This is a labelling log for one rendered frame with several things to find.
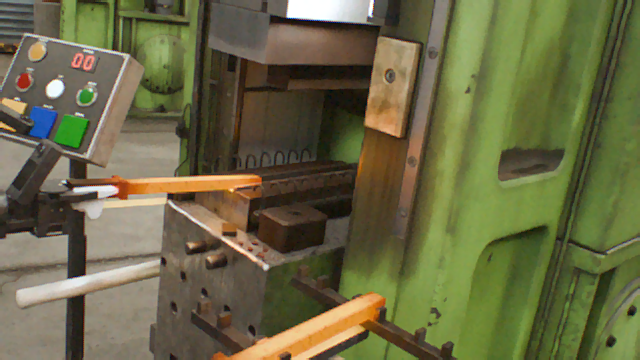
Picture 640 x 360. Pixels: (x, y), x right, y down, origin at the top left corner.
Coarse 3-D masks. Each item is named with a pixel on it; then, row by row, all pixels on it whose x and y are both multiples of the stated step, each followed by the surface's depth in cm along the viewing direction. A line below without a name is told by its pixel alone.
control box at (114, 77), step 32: (32, 64) 165; (64, 64) 163; (96, 64) 160; (128, 64) 159; (0, 96) 165; (32, 96) 162; (64, 96) 160; (96, 96) 157; (128, 96) 162; (0, 128) 162; (96, 128) 154; (96, 160) 156
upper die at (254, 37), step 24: (216, 24) 134; (240, 24) 128; (264, 24) 123; (288, 24) 125; (312, 24) 129; (336, 24) 133; (360, 24) 138; (216, 48) 135; (240, 48) 129; (264, 48) 123; (288, 48) 127; (312, 48) 131; (336, 48) 136; (360, 48) 141
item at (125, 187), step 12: (72, 180) 113; (84, 180) 114; (96, 180) 116; (108, 180) 117; (120, 180) 118; (132, 180) 121; (144, 180) 123; (156, 180) 124; (168, 180) 126; (180, 180) 127; (192, 180) 129; (204, 180) 130; (216, 180) 132; (228, 180) 134; (240, 180) 137; (252, 180) 139; (120, 192) 118; (132, 192) 120; (144, 192) 121; (156, 192) 123; (168, 192) 125; (180, 192) 127
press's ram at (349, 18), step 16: (208, 0) 136; (224, 0) 131; (240, 0) 127; (256, 0) 124; (272, 0) 120; (288, 0) 117; (304, 0) 119; (320, 0) 122; (336, 0) 125; (352, 0) 128; (368, 0) 131; (288, 16) 118; (304, 16) 120; (320, 16) 123; (336, 16) 126; (352, 16) 129
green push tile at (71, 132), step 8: (64, 120) 157; (72, 120) 156; (80, 120) 155; (88, 120) 155; (64, 128) 156; (72, 128) 155; (80, 128) 155; (56, 136) 156; (64, 136) 155; (72, 136) 155; (80, 136) 154; (64, 144) 155; (72, 144) 154; (80, 144) 154
